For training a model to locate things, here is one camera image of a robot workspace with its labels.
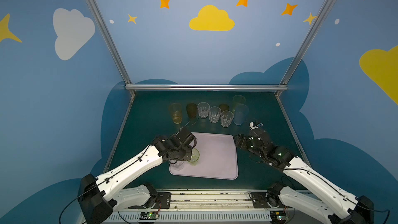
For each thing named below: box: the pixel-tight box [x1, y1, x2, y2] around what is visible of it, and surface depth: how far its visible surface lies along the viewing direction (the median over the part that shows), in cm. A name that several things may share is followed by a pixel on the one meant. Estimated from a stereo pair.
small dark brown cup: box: [218, 103, 230, 113], surface depth 106 cm
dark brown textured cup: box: [186, 102, 198, 119], surface depth 104 cm
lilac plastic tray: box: [168, 132, 239, 180], surface depth 86 cm
